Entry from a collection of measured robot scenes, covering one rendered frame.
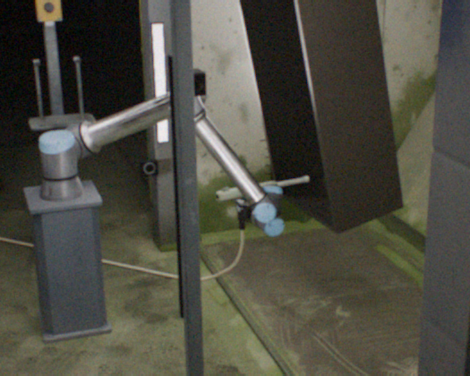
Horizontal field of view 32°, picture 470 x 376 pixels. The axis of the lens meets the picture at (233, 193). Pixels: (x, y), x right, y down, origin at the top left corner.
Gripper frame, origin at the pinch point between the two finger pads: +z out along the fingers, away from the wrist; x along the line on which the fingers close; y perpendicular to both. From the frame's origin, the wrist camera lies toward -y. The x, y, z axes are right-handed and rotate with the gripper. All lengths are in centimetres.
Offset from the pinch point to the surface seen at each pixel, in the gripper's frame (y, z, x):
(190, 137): -76, -120, -70
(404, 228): 43, 7, 102
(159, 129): -20, 64, -16
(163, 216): 30, 65, -18
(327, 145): -37, -49, 19
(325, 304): 47, -37, 24
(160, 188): 14, 66, -18
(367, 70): -66, -49, 38
